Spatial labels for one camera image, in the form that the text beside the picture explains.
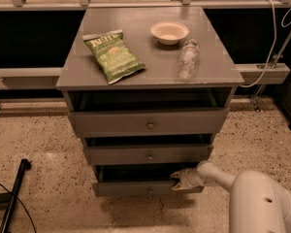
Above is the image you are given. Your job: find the grey drawer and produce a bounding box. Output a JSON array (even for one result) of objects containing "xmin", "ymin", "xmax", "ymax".
[
  {"xmin": 83, "ymin": 144, "xmax": 213, "ymax": 165},
  {"xmin": 92, "ymin": 162, "xmax": 197, "ymax": 197},
  {"xmin": 68, "ymin": 109, "xmax": 228, "ymax": 138}
]

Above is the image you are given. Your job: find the white paper bowl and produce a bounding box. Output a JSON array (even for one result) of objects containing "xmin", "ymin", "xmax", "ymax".
[{"xmin": 150, "ymin": 21, "xmax": 189, "ymax": 46}]

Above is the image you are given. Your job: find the green chip bag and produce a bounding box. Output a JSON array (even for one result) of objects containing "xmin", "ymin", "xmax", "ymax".
[{"xmin": 82, "ymin": 29, "xmax": 145, "ymax": 84}]

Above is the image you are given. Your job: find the metal railing frame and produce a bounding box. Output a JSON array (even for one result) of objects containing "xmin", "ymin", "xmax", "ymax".
[{"xmin": 0, "ymin": 0, "xmax": 291, "ymax": 118}]

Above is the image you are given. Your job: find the grey middle drawer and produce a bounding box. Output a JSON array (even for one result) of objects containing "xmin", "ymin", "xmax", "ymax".
[{"xmin": 83, "ymin": 144, "xmax": 213, "ymax": 165}]

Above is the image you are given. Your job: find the grey top drawer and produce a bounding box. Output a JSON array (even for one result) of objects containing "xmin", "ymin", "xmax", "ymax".
[{"xmin": 68, "ymin": 109, "xmax": 228, "ymax": 138}]

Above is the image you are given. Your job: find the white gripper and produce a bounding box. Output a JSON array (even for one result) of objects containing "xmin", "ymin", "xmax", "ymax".
[{"xmin": 170, "ymin": 168, "xmax": 204, "ymax": 191}]

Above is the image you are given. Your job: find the clear plastic water bottle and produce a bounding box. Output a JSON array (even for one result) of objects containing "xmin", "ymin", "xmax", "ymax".
[{"xmin": 178, "ymin": 39, "xmax": 200, "ymax": 80}]

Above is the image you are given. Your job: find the black stand leg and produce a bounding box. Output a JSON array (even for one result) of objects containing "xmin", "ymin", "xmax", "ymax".
[{"xmin": 0, "ymin": 158, "xmax": 31, "ymax": 233}]

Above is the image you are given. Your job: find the white hanging cable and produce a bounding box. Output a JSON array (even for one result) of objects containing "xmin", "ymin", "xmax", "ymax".
[{"xmin": 240, "ymin": 0, "xmax": 291, "ymax": 89}]

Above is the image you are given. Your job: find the grey bottom drawer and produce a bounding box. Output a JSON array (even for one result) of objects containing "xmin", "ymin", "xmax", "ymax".
[{"xmin": 92, "ymin": 162, "xmax": 197, "ymax": 197}]

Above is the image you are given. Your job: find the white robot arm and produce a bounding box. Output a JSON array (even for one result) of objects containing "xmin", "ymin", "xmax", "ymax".
[{"xmin": 171, "ymin": 161, "xmax": 291, "ymax": 233}]

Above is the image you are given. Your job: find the grey wooden drawer cabinet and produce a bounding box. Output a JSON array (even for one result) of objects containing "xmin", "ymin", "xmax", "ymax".
[{"xmin": 56, "ymin": 6, "xmax": 245, "ymax": 187}]

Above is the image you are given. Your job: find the black floor cable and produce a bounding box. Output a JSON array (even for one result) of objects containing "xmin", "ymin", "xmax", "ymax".
[{"xmin": 0, "ymin": 176, "xmax": 38, "ymax": 233}]

